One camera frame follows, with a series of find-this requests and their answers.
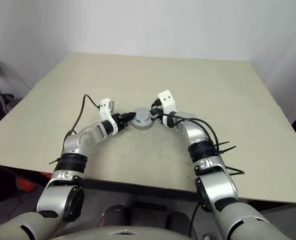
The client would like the dark rounded shape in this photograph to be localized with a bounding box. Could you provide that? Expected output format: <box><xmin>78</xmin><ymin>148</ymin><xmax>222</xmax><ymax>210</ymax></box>
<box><xmin>166</xmin><ymin>211</ymin><xmax>193</xmax><ymax>237</ymax></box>
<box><xmin>97</xmin><ymin>204</ymin><xmax>128</xmax><ymax>230</ymax></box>

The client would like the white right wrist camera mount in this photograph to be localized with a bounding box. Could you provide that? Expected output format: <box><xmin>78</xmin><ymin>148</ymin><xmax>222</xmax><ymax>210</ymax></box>
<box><xmin>157</xmin><ymin>89</ymin><xmax>178</xmax><ymax>128</ymax></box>

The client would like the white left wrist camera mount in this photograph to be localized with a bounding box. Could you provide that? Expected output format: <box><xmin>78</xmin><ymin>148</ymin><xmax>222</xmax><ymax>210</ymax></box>
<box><xmin>99</xmin><ymin>98</ymin><xmax>119</xmax><ymax>136</ymax></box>

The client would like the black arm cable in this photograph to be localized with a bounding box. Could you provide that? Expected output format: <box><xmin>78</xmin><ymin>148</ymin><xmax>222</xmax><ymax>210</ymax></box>
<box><xmin>171</xmin><ymin>112</ymin><xmax>222</xmax><ymax>151</ymax></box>
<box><xmin>62</xmin><ymin>94</ymin><xmax>100</xmax><ymax>156</ymax></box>
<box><xmin>150</xmin><ymin>107</ymin><xmax>220</xmax><ymax>151</ymax></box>

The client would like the black hanging robot cable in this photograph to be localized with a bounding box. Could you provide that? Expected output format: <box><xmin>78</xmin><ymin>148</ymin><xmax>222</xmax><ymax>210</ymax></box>
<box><xmin>189</xmin><ymin>202</ymin><xmax>202</xmax><ymax>237</ymax></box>

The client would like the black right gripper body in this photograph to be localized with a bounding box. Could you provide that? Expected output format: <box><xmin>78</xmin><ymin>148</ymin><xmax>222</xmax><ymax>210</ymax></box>
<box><xmin>150</xmin><ymin>98</ymin><xmax>164</xmax><ymax>113</ymax></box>

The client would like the grey robot torso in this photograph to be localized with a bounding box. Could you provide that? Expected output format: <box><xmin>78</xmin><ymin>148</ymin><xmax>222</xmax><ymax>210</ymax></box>
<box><xmin>50</xmin><ymin>226</ymin><xmax>223</xmax><ymax>240</ymax></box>

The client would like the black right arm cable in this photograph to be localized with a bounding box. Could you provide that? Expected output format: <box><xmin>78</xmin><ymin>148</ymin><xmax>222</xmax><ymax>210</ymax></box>
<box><xmin>171</xmin><ymin>112</ymin><xmax>222</xmax><ymax>151</ymax></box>
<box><xmin>150</xmin><ymin>107</ymin><xmax>220</xmax><ymax>151</ymax></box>

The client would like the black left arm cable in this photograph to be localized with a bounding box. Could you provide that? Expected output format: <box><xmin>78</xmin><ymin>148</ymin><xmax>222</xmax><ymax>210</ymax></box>
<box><xmin>62</xmin><ymin>94</ymin><xmax>100</xmax><ymax>156</ymax></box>

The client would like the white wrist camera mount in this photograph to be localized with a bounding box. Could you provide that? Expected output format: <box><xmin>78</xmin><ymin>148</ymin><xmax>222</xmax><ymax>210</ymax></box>
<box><xmin>99</xmin><ymin>98</ymin><xmax>119</xmax><ymax>136</ymax></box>
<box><xmin>157</xmin><ymin>89</ymin><xmax>178</xmax><ymax>128</ymax></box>

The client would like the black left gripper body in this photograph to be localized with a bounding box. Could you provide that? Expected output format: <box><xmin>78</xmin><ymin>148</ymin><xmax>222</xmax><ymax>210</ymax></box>
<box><xmin>110</xmin><ymin>112</ymin><xmax>125</xmax><ymax>133</ymax></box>

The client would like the red object under table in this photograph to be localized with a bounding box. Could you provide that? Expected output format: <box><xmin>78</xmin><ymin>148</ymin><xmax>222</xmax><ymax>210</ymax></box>
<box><xmin>16</xmin><ymin>177</ymin><xmax>37</xmax><ymax>192</ymax></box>

